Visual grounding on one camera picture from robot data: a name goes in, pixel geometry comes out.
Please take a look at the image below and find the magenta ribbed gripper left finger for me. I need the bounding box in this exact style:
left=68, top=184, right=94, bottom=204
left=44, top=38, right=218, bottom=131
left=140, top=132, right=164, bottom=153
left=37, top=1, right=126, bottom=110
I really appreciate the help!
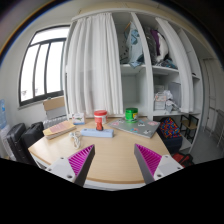
left=46, top=145, right=95, bottom=186

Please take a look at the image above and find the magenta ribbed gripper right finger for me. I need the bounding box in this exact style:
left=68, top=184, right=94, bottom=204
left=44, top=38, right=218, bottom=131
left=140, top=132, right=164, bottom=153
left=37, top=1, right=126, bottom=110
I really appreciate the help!
left=134, top=144, right=182, bottom=184

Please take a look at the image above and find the red charger plug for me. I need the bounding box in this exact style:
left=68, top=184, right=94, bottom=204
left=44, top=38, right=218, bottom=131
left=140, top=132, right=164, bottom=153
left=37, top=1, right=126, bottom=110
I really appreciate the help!
left=96, top=122, right=104, bottom=131

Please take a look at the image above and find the red black bag on floor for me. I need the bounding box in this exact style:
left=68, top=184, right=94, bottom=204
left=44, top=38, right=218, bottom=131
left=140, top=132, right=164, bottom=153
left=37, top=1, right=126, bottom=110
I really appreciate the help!
left=173, top=153, right=193, bottom=168

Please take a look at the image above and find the light blue power strip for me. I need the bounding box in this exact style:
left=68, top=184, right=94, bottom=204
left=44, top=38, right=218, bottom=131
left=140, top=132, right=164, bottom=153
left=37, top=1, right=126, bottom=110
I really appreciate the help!
left=81, top=128, right=114, bottom=138

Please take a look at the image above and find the colourful patterned bag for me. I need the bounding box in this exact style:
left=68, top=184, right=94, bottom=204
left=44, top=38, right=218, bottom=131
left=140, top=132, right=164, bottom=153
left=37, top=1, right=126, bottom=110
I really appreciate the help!
left=157, top=117, right=183, bottom=154

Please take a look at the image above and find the tan and pink book stack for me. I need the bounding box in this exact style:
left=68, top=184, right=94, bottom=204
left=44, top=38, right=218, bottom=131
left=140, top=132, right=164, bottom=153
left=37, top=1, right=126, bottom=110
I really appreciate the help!
left=43, top=121, right=76, bottom=139

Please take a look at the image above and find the small white printed box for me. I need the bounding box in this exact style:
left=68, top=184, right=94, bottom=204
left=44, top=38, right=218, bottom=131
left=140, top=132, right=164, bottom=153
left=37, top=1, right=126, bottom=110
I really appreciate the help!
left=72, top=113, right=85, bottom=125

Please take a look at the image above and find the green lidded jar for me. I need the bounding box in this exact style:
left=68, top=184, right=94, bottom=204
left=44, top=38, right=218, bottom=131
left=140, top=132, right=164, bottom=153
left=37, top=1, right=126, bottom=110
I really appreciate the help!
left=125, top=108, right=138, bottom=122

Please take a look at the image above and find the white jar with red lid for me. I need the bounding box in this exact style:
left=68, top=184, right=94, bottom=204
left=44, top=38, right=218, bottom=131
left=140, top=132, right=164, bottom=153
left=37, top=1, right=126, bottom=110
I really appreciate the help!
left=94, top=110, right=107, bottom=124

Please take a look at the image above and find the black suitcase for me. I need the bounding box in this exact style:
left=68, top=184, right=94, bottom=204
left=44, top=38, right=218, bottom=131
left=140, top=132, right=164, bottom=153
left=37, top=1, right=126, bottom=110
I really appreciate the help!
left=6, top=122, right=44, bottom=166

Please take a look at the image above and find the cardboard box on radiator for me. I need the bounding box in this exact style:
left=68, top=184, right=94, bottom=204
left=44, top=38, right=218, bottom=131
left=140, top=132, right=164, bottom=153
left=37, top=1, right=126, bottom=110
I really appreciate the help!
left=43, top=96, right=66, bottom=119

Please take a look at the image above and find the clutter of white packages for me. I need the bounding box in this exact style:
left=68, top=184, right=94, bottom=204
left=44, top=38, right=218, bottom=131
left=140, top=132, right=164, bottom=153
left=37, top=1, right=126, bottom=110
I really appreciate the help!
left=154, top=83, right=181, bottom=112

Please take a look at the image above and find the blue water bottle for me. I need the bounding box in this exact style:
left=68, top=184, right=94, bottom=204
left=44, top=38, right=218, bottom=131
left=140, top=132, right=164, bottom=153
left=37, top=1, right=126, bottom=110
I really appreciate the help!
left=0, top=99, right=7, bottom=130

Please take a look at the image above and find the white shelving wardrobe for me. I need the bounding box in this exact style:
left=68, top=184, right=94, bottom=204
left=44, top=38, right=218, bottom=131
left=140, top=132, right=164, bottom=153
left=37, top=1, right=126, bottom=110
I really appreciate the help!
left=63, top=7, right=204, bottom=155

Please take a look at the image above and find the white curtain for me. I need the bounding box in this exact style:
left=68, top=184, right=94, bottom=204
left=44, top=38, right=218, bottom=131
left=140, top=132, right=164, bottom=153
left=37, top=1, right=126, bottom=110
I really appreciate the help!
left=67, top=13, right=123, bottom=116

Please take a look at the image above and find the black framed window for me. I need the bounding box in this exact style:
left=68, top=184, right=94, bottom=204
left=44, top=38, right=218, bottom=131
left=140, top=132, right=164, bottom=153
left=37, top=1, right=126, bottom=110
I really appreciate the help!
left=19, top=25, right=69, bottom=106

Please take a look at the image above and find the hanging light blue garment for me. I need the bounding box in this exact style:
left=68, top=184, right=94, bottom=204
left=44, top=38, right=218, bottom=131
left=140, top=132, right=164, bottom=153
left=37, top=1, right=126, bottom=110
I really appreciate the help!
left=120, top=22, right=144, bottom=68

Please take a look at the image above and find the pile of dark clothes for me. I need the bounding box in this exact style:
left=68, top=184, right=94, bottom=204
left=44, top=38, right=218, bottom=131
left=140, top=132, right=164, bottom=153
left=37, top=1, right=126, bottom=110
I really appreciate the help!
left=144, top=26, right=177, bottom=69

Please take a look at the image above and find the white coiled cable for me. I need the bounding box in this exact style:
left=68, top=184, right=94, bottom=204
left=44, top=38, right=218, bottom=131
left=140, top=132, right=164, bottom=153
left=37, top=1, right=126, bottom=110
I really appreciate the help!
left=69, top=131, right=83, bottom=150

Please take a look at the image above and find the black frame wooden chair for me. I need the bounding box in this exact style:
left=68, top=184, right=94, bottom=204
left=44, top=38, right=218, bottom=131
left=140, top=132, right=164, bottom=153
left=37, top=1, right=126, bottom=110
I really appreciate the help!
left=180, top=115, right=199, bottom=142

